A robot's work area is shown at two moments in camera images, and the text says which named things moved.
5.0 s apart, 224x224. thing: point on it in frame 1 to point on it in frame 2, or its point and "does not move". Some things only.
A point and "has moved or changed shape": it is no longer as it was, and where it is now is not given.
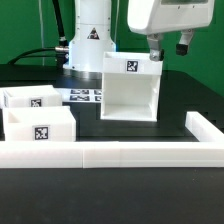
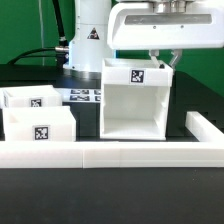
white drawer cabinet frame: [130, 86] has moved or changed shape
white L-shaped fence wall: [207, 151] does not move
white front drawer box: [39, 123] does not move
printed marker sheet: [80, 94] does not move
